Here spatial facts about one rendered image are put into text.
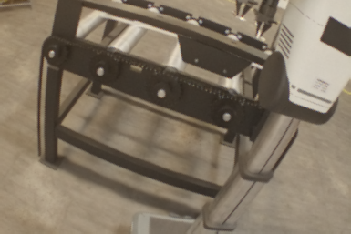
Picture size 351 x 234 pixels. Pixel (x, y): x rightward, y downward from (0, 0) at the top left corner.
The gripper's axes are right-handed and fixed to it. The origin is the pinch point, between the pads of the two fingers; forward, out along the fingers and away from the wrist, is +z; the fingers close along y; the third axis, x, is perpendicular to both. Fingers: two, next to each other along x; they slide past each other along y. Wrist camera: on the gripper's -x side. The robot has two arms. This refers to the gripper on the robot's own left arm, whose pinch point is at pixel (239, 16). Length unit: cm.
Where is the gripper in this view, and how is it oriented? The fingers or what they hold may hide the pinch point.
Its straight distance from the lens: 125.6
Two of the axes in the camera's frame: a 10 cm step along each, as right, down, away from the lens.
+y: -9.4, -3.3, -0.4
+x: -0.7, 3.4, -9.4
